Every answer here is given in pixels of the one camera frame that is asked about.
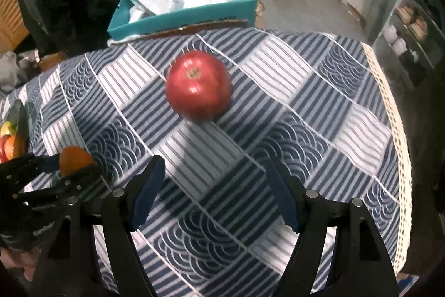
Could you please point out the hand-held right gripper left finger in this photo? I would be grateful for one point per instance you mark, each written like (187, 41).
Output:
(149, 192)

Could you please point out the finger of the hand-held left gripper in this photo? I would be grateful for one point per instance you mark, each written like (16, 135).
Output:
(80, 178)
(31, 166)

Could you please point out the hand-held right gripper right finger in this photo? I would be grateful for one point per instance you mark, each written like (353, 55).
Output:
(283, 192)

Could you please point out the small orange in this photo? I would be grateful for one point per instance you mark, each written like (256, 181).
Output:
(74, 159)

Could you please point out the red apple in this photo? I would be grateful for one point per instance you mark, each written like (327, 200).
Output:
(198, 88)
(2, 151)

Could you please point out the ribbed clear glass plate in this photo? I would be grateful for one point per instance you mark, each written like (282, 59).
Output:
(21, 116)

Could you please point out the person's left hand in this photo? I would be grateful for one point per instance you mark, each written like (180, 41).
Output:
(21, 264)

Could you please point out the orange fruit in bowl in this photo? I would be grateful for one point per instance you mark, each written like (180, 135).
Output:
(16, 147)

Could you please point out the yellow green apple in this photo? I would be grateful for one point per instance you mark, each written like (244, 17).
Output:
(7, 129)

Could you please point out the blue white patterned tablecloth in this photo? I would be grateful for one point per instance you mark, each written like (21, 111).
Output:
(243, 151)

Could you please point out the grey jacket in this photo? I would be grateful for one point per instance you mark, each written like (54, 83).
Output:
(8, 72)

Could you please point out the brown cardboard box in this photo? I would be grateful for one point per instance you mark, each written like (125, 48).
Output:
(52, 62)

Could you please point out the wooden louvred door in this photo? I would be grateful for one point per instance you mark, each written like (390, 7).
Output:
(10, 15)

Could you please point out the flat brown cardboard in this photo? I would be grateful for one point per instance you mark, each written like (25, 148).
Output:
(208, 26)

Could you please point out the teal cardboard box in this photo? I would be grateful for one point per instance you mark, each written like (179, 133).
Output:
(194, 16)

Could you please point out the white shoes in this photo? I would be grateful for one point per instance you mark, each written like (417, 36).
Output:
(396, 39)

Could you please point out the grey shoe rack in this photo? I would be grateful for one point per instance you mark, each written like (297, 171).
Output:
(417, 50)

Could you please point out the beige shoes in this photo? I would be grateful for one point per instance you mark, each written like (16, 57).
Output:
(413, 22)

